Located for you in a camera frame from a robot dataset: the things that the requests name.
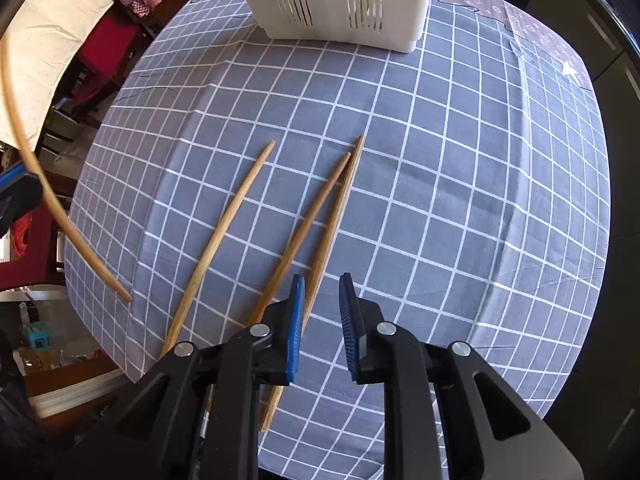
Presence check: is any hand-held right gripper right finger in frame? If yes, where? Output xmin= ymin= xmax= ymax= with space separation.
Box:
xmin=338 ymin=272 xmax=586 ymax=480

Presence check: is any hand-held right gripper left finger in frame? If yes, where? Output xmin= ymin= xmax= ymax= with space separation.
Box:
xmin=75 ymin=274 xmax=307 ymax=480

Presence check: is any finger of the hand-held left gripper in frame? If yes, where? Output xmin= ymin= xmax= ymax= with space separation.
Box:
xmin=0 ymin=166 xmax=45 ymax=238

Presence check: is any tan bamboo chopstick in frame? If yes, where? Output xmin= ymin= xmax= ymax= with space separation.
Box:
xmin=259 ymin=135 xmax=367 ymax=433
xmin=1 ymin=40 xmax=135 ymax=303
xmin=160 ymin=140 xmax=277 ymax=360
xmin=245 ymin=152 xmax=353 ymax=328

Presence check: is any small teal plastic stool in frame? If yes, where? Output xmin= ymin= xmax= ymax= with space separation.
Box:
xmin=27 ymin=324 xmax=51 ymax=350

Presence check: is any grey checked tablecloth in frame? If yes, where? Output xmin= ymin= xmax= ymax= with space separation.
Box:
xmin=62 ymin=0 xmax=612 ymax=480

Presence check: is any white hanging sheet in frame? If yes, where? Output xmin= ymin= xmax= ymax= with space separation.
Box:
xmin=0 ymin=0 xmax=116 ymax=153

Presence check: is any mauve patterned tablecloth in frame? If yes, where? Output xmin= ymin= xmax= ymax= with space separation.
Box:
xmin=432 ymin=0 xmax=593 ymax=92

